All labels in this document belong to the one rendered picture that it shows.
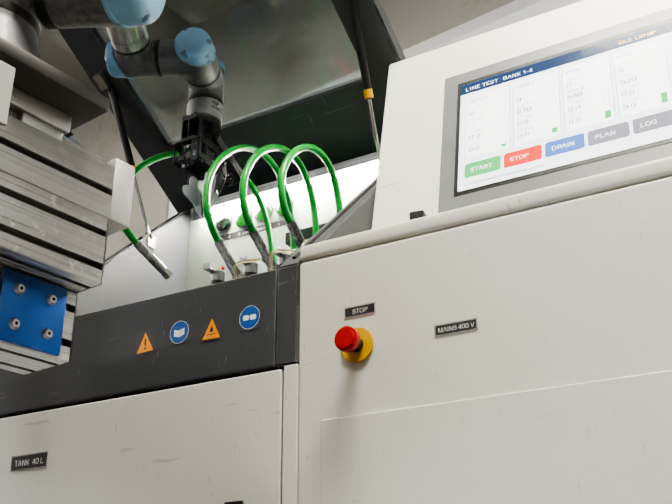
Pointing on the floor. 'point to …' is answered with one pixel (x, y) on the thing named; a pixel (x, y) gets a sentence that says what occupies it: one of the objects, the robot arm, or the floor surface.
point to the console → (492, 325)
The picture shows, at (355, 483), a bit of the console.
